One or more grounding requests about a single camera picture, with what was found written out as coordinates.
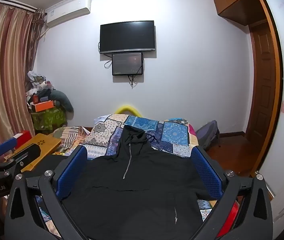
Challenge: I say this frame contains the black zip hoodie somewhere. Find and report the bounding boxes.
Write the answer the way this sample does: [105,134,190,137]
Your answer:
[61,125,219,240]

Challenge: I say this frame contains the wooden lap table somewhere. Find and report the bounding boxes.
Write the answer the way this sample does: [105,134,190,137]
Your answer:
[7,133,62,172]

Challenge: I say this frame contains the red box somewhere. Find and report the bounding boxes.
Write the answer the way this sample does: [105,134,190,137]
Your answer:
[13,130,32,150]

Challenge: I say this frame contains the purple grey backpack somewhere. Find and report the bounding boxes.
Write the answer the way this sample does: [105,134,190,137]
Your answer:
[196,120,220,150]

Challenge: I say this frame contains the striped folded blanket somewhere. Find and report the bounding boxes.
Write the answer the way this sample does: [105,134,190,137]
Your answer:
[49,126,90,156]

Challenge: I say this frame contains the orange box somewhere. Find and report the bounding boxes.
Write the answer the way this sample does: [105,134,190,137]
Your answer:
[31,100,54,113]

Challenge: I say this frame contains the blue patchwork bed quilt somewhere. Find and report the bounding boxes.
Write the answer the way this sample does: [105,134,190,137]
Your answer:
[35,113,219,238]

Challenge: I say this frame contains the dark grey cushion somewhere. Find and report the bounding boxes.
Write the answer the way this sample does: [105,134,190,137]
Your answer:
[49,90,73,113]

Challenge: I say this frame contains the brown wooden door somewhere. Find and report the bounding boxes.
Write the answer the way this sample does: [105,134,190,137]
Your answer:
[245,21,281,170]

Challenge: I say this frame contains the yellow curved headboard piece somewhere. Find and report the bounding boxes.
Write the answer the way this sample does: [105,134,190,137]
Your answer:
[115,105,142,117]

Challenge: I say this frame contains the red striped curtain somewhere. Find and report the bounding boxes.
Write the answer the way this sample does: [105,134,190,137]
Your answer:
[0,4,44,143]

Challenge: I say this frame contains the wooden overhead cabinet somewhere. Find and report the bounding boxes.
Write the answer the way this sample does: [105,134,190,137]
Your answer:
[214,0,272,28]

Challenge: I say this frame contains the small black wall monitor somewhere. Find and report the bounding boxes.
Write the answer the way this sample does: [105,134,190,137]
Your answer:
[111,53,144,76]

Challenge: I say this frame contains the white wall air conditioner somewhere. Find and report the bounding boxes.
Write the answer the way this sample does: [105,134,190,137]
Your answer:
[46,0,91,28]

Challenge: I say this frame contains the large black wall television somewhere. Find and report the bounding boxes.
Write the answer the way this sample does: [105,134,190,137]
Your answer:
[99,21,156,54]

